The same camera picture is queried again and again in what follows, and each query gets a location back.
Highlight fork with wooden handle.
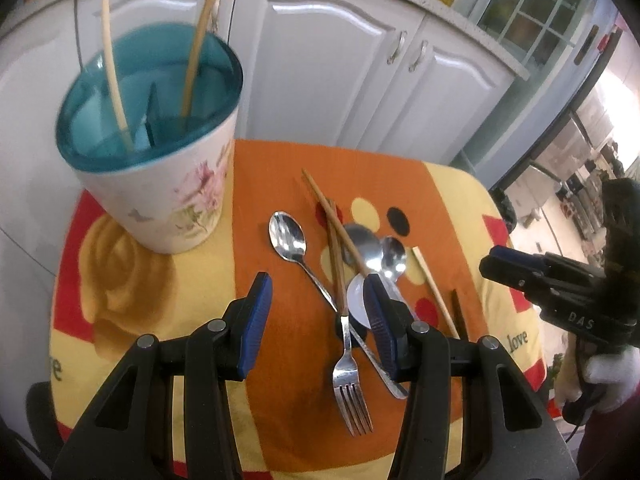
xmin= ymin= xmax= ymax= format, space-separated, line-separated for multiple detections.
xmin=325 ymin=199 xmax=374 ymax=437

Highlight glass pane cabinet door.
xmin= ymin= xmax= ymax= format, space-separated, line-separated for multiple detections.
xmin=470 ymin=0 xmax=601 ymax=66

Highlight brown wooden chopstick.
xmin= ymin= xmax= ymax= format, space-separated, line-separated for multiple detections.
xmin=301 ymin=169 xmax=372 ymax=278

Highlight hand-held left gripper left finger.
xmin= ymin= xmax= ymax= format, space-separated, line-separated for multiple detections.
xmin=50 ymin=271 xmax=273 ymax=480

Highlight white ceramic spoon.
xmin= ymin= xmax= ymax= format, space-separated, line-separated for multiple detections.
xmin=346 ymin=274 xmax=373 ymax=332

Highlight black door handle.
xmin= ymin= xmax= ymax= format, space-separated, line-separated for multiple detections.
xmin=575 ymin=25 xmax=598 ymax=66

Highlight dark wooden chopstick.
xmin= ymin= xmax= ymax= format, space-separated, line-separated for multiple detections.
xmin=451 ymin=288 xmax=469 ymax=341

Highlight bamboo chopsticks in cup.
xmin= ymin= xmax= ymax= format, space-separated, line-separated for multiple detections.
xmin=75 ymin=0 xmax=241 ymax=141

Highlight floral utensil cup teal inside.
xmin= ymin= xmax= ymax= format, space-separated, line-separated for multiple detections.
xmin=55 ymin=22 xmax=245 ymax=256

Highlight person's right hand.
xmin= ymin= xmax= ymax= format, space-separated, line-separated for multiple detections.
xmin=555 ymin=340 xmax=640 ymax=413

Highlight black chair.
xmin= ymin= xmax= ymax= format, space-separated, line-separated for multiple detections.
xmin=20 ymin=382 xmax=68 ymax=480

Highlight long metal spoon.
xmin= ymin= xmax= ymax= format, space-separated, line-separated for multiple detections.
xmin=269 ymin=211 xmax=410 ymax=401

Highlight small metal spoon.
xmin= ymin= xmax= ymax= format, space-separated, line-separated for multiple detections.
xmin=380 ymin=236 xmax=416 ymax=321

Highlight white cabinet door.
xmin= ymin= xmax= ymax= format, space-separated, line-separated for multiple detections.
xmin=400 ymin=15 xmax=516 ymax=166
xmin=232 ymin=0 xmax=426 ymax=161

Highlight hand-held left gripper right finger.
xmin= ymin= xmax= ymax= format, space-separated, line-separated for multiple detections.
xmin=362 ymin=274 xmax=581 ymax=480

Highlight person's maroon clothing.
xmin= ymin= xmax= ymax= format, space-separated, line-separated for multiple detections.
xmin=575 ymin=407 xmax=640 ymax=480

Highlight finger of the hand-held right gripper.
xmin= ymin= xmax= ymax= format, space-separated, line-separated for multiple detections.
xmin=490 ymin=245 xmax=607 ymax=288
xmin=478 ymin=255 xmax=603 ymax=313

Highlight orange yellow printed blanket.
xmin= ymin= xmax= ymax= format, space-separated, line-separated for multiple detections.
xmin=47 ymin=139 xmax=548 ymax=480

